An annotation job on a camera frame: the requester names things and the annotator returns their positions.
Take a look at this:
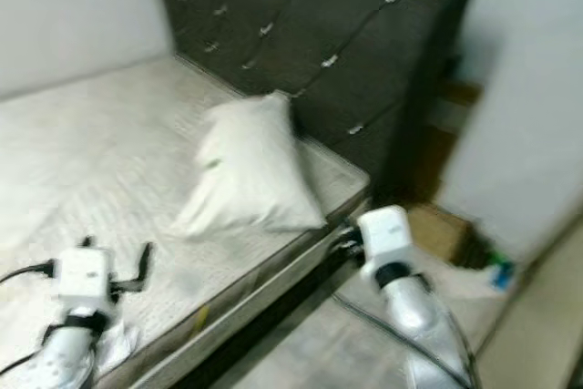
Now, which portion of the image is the white pillow with tree print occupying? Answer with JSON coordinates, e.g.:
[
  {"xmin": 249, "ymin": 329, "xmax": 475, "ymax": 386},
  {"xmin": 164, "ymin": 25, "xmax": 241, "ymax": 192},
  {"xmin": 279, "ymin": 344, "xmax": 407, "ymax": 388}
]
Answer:
[{"xmin": 171, "ymin": 90, "xmax": 330, "ymax": 243}]

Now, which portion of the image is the dark tufted headboard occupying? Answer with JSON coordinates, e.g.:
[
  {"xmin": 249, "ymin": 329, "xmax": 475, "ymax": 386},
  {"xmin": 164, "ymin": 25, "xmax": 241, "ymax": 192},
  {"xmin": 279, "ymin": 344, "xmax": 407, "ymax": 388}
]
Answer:
[{"xmin": 153, "ymin": 0, "xmax": 476, "ymax": 205}]

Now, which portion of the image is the small blue green object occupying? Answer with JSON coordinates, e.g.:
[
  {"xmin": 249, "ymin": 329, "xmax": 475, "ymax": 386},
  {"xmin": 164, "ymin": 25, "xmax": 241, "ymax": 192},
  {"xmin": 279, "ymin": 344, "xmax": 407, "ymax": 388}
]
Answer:
[{"xmin": 486, "ymin": 256, "xmax": 517, "ymax": 292}]

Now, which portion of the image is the dark bed base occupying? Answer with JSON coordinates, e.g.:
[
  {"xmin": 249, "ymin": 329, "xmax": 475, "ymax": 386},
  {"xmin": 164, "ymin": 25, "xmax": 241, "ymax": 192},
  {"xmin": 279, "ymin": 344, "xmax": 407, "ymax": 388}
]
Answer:
[{"xmin": 173, "ymin": 221, "xmax": 365, "ymax": 389}]

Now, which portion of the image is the brown cardboard box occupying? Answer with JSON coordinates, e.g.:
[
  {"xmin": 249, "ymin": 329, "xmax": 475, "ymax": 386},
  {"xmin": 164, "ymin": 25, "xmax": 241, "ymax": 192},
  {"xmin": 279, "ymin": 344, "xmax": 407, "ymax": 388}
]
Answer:
[{"xmin": 404, "ymin": 201, "xmax": 477, "ymax": 265}]

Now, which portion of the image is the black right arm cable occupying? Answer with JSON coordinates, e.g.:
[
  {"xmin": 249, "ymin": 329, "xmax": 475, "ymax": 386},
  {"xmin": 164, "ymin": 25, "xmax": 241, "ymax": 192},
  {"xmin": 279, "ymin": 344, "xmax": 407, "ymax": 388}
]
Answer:
[{"xmin": 332, "ymin": 287, "xmax": 476, "ymax": 389}]

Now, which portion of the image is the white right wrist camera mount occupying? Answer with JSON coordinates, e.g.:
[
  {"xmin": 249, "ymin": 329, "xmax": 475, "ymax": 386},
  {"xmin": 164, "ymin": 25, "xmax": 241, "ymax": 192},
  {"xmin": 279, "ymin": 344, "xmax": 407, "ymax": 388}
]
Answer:
[{"xmin": 356, "ymin": 204, "xmax": 414, "ymax": 272}]

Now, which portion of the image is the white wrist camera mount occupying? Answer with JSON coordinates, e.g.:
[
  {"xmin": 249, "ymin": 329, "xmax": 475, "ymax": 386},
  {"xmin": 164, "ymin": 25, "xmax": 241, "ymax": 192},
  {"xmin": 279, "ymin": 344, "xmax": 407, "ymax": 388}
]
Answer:
[
  {"xmin": 356, "ymin": 204, "xmax": 414, "ymax": 272},
  {"xmin": 54, "ymin": 244, "xmax": 116, "ymax": 311}
]

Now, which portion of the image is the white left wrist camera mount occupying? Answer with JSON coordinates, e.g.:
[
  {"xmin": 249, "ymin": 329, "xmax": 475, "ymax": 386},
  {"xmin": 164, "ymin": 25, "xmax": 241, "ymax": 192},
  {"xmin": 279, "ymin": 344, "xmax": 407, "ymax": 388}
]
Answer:
[{"xmin": 54, "ymin": 244, "xmax": 116, "ymax": 311}]

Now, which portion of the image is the white quilted mattress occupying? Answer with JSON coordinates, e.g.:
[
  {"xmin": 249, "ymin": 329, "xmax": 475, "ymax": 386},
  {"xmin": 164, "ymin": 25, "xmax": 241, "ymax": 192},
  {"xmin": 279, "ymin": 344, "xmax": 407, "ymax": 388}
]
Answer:
[{"xmin": 0, "ymin": 54, "xmax": 372, "ymax": 389}]

